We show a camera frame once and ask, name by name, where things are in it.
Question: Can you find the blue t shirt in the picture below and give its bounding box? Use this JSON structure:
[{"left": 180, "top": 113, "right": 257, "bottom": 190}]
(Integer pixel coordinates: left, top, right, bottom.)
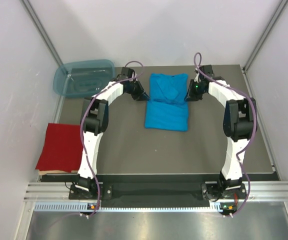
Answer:
[{"left": 144, "top": 73, "right": 189, "bottom": 132}]

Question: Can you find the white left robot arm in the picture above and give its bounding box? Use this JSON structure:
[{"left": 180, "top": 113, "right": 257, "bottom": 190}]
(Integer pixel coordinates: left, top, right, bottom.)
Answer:
[{"left": 75, "top": 66, "right": 150, "bottom": 199}]

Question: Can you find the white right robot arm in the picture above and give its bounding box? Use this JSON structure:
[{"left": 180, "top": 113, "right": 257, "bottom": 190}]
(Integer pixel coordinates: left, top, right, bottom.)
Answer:
[{"left": 184, "top": 65, "right": 257, "bottom": 198}]

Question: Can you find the teal plastic basin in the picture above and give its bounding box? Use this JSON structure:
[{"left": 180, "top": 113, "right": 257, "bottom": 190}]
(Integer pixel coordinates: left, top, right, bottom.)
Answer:
[{"left": 53, "top": 59, "right": 116, "bottom": 98}]

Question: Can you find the red folded t shirt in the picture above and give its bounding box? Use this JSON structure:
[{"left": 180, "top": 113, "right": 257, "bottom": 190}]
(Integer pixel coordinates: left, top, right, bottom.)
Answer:
[{"left": 35, "top": 123, "right": 83, "bottom": 172}]

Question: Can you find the beige folded t shirt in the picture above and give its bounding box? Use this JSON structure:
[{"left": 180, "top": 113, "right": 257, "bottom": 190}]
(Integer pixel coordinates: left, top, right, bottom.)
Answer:
[{"left": 37, "top": 170, "right": 78, "bottom": 176}]

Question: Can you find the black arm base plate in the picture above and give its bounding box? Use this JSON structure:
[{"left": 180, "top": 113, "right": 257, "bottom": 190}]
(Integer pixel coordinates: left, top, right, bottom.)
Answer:
[{"left": 68, "top": 174, "right": 247, "bottom": 201}]

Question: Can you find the right aluminium corner post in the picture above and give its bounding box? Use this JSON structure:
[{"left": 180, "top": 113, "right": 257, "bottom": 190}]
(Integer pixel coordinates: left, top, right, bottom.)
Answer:
[{"left": 242, "top": 0, "right": 288, "bottom": 74}]

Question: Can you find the aluminium corner post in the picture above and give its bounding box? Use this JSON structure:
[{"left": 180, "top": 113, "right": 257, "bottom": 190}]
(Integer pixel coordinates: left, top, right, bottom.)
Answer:
[
  {"left": 20, "top": 0, "right": 63, "bottom": 66},
  {"left": 242, "top": 0, "right": 288, "bottom": 74}
]

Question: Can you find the left aluminium corner post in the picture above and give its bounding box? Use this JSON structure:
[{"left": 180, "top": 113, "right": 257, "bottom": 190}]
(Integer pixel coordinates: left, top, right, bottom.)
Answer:
[{"left": 20, "top": 0, "right": 63, "bottom": 66}]

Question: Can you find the aluminium frame rail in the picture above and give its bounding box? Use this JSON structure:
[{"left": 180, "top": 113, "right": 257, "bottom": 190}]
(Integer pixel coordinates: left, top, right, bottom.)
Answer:
[{"left": 24, "top": 182, "right": 70, "bottom": 202}]

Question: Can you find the grey slotted cable duct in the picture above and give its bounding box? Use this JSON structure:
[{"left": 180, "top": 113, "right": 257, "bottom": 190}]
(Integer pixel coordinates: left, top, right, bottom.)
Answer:
[{"left": 34, "top": 202, "right": 233, "bottom": 213}]

